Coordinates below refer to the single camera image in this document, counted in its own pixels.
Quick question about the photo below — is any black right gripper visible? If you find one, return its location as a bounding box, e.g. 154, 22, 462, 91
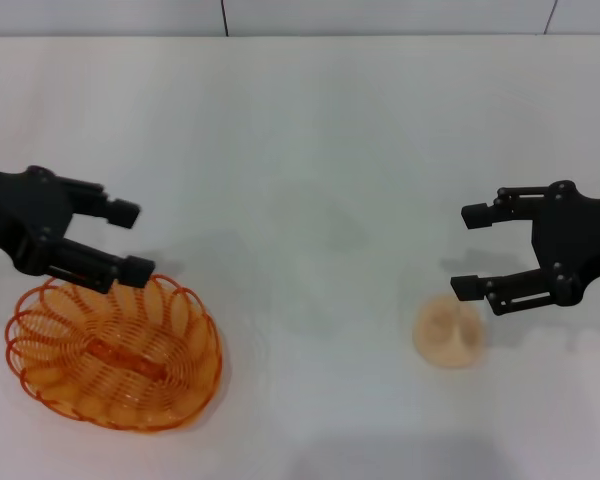
449, 180, 600, 317

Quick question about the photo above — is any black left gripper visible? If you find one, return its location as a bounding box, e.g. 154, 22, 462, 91
0, 166, 157, 294

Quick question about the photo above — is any beige steamed bun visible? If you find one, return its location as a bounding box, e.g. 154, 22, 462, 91
412, 293, 485, 370

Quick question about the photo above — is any orange plastic woven basket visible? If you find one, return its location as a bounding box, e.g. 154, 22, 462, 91
4, 272, 225, 432

